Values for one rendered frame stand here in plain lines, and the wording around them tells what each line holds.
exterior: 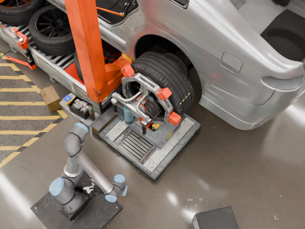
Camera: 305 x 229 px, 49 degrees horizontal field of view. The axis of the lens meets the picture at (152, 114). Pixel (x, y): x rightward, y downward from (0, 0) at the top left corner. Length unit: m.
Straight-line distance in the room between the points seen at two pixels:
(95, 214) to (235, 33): 1.96
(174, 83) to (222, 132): 1.30
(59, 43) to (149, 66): 1.50
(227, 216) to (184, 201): 0.53
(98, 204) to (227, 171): 1.42
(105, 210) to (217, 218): 1.01
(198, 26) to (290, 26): 1.52
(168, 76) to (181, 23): 0.45
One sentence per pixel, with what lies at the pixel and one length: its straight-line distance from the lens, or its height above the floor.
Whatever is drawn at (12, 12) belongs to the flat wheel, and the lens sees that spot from 4.57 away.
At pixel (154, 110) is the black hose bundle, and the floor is 1.02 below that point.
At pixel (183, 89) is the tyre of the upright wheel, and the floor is 1.06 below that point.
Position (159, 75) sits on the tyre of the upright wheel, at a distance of 2.79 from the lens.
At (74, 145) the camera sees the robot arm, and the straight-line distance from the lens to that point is 2.54.
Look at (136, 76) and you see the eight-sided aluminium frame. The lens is 2.85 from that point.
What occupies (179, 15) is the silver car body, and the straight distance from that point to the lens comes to 2.63.
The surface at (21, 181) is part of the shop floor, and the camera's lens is 3.81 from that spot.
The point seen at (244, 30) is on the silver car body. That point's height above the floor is 1.71.
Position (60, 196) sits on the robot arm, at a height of 0.58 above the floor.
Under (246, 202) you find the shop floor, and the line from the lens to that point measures 3.68.
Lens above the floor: 3.38
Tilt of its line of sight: 59 degrees down
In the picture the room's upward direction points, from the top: 3 degrees clockwise
